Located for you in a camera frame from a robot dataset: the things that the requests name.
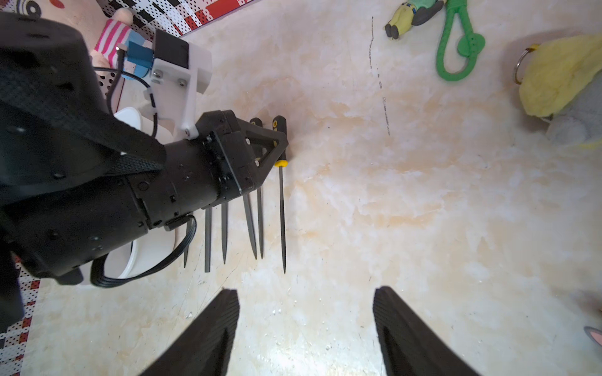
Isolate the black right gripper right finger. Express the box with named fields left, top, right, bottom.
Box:
left=372, top=286, right=477, bottom=375

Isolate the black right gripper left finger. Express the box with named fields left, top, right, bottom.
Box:
left=143, top=289, right=240, bottom=375

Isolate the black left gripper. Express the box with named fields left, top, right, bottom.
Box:
left=9, top=110, right=288, bottom=282

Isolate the black yellow file tool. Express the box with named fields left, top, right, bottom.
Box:
left=221, top=202, right=228, bottom=263

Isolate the white plastic storage box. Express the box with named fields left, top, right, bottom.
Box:
left=80, top=107, right=177, bottom=288

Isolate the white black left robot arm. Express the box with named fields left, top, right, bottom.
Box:
left=1, top=13, right=288, bottom=326

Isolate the cartoon boy doll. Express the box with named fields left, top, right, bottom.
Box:
left=90, top=8, right=152, bottom=68

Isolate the grey yellow plush ball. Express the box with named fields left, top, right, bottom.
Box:
left=513, top=34, right=601, bottom=149

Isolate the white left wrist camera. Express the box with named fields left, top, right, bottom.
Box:
left=134, top=30, right=213, bottom=141

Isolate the black camera cable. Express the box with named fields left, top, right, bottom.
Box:
left=88, top=215, right=198, bottom=289

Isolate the pink eared keychain charm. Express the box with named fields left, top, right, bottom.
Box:
left=584, top=327, right=602, bottom=346

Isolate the green camouflage keychain toy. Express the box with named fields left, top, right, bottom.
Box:
left=384, top=0, right=486, bottom=82

